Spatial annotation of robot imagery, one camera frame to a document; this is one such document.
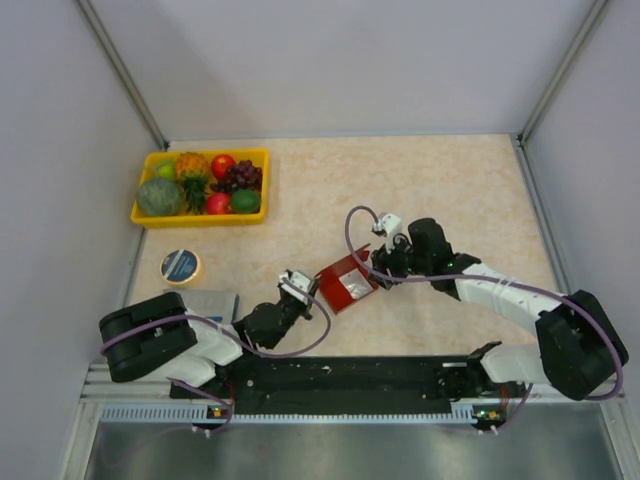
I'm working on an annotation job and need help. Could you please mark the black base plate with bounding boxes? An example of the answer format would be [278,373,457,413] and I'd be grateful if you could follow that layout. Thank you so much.
[200,355,525,416]

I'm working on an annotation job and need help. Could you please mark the green lime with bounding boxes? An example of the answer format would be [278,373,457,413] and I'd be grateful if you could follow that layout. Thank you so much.
[230,189,262,215]

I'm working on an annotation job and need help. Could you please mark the red apple bottom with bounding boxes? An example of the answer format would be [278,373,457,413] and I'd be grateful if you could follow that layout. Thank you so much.
[205,192,233,215]

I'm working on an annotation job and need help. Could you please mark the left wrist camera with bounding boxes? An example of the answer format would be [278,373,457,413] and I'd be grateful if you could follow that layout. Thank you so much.
[278,270,319,305]

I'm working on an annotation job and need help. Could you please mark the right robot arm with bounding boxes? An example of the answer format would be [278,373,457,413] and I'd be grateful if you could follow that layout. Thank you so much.
[371,214,629,401]

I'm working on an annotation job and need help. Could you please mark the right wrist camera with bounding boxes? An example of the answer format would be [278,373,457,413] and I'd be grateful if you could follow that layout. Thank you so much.
[372,213,402,252]

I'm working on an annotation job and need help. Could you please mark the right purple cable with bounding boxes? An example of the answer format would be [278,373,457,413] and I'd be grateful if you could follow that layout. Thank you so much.
[344,206,625,434]

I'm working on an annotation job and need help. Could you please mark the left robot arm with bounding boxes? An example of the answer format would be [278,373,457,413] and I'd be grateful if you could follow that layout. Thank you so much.
[99,271,319,397]

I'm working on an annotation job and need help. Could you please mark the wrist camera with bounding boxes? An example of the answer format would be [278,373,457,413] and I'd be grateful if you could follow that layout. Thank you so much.
[372,213,402,252]
[278,270,319,305]

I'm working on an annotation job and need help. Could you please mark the grey cable duct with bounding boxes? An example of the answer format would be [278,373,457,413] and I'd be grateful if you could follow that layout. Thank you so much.
[100,403,503,426]

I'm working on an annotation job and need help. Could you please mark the red apple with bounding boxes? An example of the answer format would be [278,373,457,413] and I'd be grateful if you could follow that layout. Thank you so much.
[211,154,236,180]
[205,192,233,215]

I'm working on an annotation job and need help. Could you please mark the red apple top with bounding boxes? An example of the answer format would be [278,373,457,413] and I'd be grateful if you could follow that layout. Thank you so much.
[211,154,236,180]

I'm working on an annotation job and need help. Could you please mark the orange pineapple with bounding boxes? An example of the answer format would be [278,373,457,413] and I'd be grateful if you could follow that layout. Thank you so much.
[175,152,210,214]

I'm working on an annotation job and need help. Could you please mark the small clear plastic bag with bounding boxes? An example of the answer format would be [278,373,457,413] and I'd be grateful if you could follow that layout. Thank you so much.
[343,277,374,300]

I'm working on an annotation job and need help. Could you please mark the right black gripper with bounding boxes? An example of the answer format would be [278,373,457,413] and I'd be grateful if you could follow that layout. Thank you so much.
[368,230,432,289]

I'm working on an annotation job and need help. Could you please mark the red paper box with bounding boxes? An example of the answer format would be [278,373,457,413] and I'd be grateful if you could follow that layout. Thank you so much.
[318,255,378,314]

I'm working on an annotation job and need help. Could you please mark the green melon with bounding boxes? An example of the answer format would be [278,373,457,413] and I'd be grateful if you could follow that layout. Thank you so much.
[136,177,184,217]

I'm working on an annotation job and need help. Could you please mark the green apple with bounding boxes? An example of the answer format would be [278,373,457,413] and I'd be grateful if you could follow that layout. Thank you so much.
[153,159,177,182]

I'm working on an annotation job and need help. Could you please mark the purple grapes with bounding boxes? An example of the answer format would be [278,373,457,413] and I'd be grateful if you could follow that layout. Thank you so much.
[210,160,263,195]

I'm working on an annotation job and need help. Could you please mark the yellow plastic tray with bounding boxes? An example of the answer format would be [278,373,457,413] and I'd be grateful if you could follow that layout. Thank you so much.
[130,148,270,229]

